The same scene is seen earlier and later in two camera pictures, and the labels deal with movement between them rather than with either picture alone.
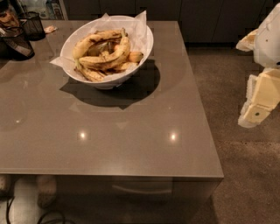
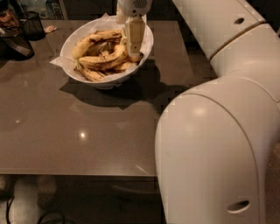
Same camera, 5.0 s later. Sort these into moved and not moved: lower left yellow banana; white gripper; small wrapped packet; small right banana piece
Moved: white gripper
Not moved: small right banana piece; small wrapped packet; lower left yellow banana
